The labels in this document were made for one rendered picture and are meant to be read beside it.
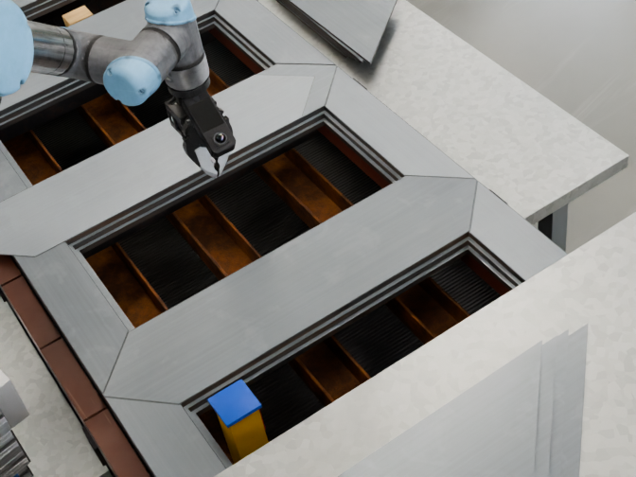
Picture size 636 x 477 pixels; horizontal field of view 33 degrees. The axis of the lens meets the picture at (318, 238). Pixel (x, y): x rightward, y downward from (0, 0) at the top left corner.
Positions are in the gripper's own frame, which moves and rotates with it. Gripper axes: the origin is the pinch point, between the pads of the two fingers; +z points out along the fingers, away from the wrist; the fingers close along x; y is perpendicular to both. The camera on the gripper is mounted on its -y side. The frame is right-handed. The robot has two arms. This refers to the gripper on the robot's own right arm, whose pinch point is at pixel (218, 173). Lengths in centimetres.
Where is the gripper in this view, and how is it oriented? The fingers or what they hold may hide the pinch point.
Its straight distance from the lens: 190.2
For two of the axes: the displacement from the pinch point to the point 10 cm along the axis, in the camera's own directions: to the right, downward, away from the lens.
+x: -8.3, 4.7, -3.0
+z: 1.3, 6.9, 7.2
